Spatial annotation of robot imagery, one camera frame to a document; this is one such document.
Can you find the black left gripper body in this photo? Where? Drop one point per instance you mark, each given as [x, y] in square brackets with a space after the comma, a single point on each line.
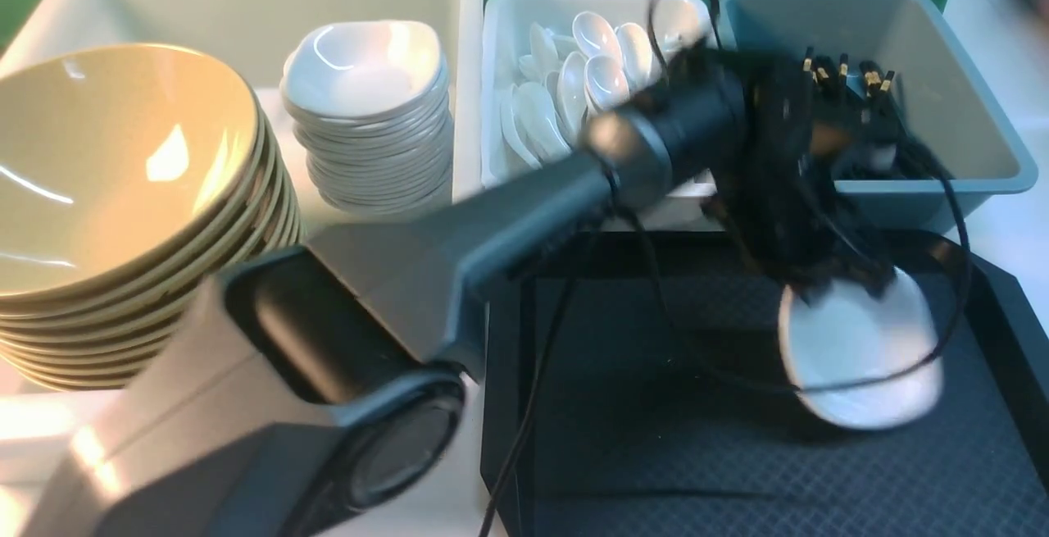
[777, 194]

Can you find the white square sauce dish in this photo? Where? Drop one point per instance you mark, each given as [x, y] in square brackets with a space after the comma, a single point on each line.
[846, 335]

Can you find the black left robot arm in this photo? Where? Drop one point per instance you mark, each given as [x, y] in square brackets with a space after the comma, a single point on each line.
[311, 385]

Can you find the stack of tan noodle bowls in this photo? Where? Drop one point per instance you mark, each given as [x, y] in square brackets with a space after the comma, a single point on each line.
[129, 173]

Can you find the pile of black chopsticks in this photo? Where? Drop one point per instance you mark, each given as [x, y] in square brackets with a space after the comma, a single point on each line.
[852, 78]

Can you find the blue-grey chopstick bin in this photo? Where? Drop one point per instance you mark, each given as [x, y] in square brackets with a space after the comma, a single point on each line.
[945, 100]

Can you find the black serving tray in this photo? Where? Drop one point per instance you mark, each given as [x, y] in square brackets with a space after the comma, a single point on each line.
[630, 440]

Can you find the pile of white spoons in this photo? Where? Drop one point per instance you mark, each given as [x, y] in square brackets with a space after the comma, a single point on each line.
[569, 76]

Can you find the white spoon bin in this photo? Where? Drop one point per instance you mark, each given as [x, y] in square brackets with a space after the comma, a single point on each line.
[505, 35]

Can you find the stack of white sauce dishes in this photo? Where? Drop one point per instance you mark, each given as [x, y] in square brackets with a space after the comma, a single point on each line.
[370, 103]

